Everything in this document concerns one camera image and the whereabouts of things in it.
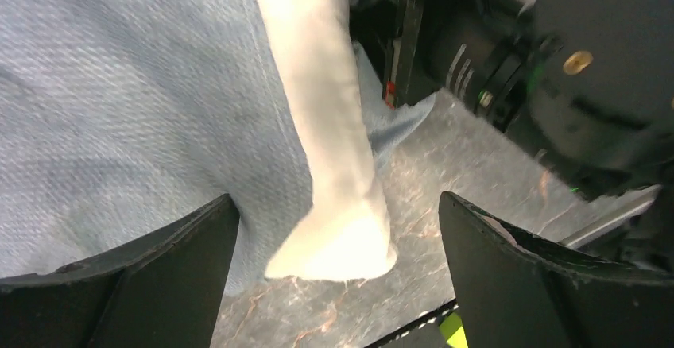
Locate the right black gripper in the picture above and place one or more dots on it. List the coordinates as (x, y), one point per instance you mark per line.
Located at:
(471, 48)

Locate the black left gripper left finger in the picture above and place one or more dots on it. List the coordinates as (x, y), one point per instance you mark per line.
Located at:
(161, 290)

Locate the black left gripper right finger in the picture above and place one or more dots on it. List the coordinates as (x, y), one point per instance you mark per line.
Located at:
(516, 289)

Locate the white pillow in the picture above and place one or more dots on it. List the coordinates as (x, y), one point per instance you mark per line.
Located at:
(346, 233)

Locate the blue grey pillowcase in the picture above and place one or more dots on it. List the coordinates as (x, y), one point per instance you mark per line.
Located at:
(119, 117)

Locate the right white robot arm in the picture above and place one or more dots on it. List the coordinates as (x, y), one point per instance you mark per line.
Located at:
(585, 87)

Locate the green cube on rail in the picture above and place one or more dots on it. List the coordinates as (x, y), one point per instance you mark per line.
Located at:
(453, 332)

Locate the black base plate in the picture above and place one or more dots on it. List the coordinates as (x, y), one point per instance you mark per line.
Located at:
(423, 332)

